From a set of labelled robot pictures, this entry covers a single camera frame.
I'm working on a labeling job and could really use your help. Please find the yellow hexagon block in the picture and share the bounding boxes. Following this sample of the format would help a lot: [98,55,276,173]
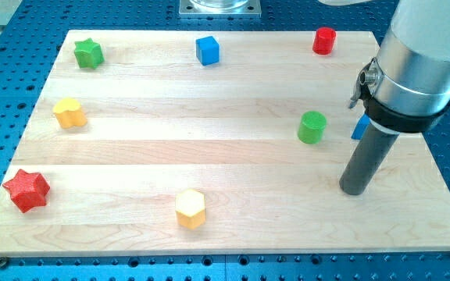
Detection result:
[175,189,205,229]

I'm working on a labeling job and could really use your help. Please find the green cylinder block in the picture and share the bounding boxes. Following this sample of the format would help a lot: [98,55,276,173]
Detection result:
[297,111,327,144]

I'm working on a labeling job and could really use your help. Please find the red star block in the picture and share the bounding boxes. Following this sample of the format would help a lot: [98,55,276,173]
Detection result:
[2,169,50,213]

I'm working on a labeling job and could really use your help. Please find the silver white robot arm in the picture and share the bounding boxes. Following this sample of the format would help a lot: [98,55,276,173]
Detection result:
[339,0,450,195]

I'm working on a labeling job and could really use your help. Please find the blue cube block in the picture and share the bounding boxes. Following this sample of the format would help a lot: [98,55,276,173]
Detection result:
[195,36,220,66]

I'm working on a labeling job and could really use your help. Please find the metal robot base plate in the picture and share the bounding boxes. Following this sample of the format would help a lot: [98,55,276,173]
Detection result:
[178,0,262,18]

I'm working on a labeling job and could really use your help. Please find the green star block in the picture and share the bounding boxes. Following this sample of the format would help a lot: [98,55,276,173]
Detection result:
[74,38,105,69]

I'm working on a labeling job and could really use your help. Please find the light wooden board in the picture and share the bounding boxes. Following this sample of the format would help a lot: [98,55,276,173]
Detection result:
[0,30,450,257]

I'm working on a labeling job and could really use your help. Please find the blue block behind rod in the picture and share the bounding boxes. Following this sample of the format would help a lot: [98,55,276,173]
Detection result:
[351,114,370,140]

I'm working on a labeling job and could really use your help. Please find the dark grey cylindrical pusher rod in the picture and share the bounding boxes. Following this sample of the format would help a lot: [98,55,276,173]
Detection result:
[339,123,399,195]

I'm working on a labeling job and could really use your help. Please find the red cylinder block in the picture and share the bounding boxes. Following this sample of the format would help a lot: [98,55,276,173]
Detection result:
[312,27,337,55]

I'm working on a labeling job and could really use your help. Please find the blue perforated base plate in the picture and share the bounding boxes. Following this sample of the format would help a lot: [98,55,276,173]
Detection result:
[0,0,450,280]

